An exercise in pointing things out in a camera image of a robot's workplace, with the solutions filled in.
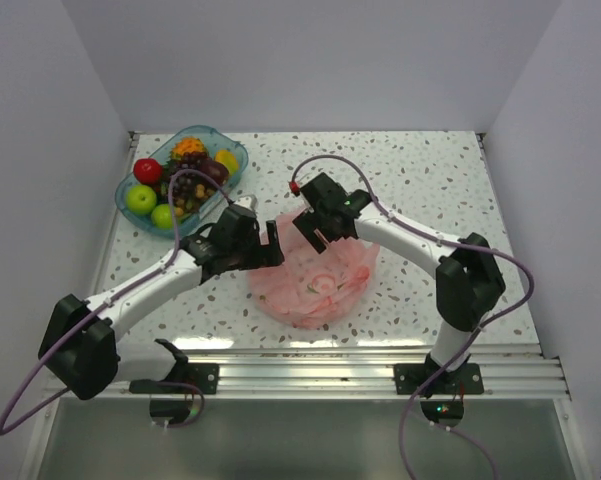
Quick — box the pink plastic bag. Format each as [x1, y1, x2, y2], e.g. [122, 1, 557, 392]
[247, 209, 379, 330]

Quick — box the dark toy grape bunch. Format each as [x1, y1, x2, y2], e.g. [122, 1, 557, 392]
[163, 153, 210, 196]

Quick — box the dark purple toy fruit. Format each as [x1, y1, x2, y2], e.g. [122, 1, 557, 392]
[198, 158, 230, 185]

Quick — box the green toy apple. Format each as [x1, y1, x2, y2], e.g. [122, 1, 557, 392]
[151, 203, 177, 230]
[125, 184, 157, 216]

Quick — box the red toy strawberry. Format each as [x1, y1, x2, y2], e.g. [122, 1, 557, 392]
[132, 158, 163, 186]

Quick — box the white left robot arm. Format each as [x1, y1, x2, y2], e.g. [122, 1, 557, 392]
[38, 203, 284, 400]

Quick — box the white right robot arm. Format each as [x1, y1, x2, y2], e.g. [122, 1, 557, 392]
[290, 173, 506, 393]

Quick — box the teal plastic fruit tray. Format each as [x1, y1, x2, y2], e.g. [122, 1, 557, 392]
[115, 125, 248, 239]

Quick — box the brown toy longan bunch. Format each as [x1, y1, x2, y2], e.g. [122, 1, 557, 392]
[173, 183, 216, 220]

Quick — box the orange yellow toy mango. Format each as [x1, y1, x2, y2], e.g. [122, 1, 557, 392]
[214, 149, 240, 176]

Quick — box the toy pineapple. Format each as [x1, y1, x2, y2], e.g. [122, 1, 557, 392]
[171, 137, 208, 159]

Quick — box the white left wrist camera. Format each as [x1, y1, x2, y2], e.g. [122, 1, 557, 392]
[235, 195, 258, 211]

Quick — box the aluminium mounting rail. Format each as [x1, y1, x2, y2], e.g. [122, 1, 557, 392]
[187, 345, 570, 400]

